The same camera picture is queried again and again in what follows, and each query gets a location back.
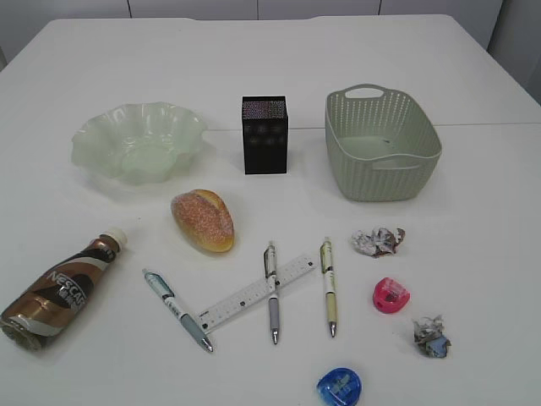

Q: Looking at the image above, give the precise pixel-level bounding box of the sugared bread roll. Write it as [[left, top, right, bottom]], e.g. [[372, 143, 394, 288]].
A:
[[170, 189, 235, 253]]

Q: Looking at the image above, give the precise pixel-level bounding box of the black mesh pen holder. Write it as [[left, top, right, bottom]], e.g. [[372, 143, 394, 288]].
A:
[[242, 96, 288, 174]]

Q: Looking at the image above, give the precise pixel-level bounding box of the paper ball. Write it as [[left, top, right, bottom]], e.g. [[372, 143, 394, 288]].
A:
[[413, 315, 451, 359], [350, 228, 406, 258]]

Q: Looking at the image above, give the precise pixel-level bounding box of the blue grey ballpoint pen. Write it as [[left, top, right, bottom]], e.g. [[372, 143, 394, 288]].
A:
[[142, 268, 214, 354]]

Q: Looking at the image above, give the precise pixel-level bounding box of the green wavy glass plate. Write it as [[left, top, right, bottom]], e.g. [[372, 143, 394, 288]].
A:
[[71, 101, 207, 185]]

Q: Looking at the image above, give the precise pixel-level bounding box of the clear plastic ruler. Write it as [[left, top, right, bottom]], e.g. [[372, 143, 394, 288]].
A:
[[196, 255, 318, 332]]

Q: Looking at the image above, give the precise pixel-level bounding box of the olive green ballpoint pen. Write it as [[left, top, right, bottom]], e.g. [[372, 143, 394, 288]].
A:
[[320, 237, 337, 337]]

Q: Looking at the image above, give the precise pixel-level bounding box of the blue pencil sharpener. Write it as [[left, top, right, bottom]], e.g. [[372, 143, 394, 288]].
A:
[[316, 367, 363, 406]]

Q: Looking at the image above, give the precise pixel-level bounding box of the pink pencil sharpener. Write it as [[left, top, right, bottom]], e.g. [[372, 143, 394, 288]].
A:
[[373, 277, 411, 314]]

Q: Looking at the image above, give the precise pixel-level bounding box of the green plastic woven basket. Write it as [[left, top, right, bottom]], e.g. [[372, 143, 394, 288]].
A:
[[325, 84, 442, 202]]

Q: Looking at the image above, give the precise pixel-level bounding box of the brown Nescafe coffee bottle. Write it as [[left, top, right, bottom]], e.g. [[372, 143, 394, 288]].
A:
[[1, 228, 128, 351]]

